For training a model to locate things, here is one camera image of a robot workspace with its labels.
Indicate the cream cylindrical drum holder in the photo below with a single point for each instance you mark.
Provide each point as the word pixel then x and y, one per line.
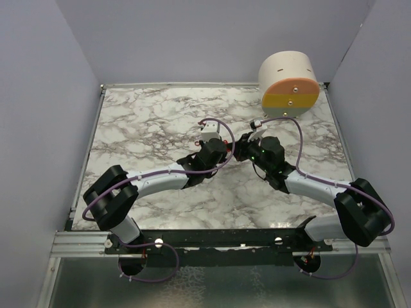
pixel 287 84

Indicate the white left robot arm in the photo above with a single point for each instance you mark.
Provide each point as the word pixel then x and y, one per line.
pixel 111 197

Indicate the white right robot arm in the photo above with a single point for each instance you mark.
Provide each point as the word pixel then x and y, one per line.
pixel 360 216

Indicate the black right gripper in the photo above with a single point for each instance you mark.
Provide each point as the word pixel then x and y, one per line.
pixel 242 145

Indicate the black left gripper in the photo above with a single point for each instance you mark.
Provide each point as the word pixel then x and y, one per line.
pixel 202 143

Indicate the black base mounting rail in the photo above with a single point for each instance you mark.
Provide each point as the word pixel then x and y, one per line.
pixel 216 247

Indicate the aluminium frame rail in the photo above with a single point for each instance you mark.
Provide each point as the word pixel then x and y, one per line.
pixel 79 244

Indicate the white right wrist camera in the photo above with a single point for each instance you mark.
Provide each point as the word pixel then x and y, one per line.
pixel 258 129

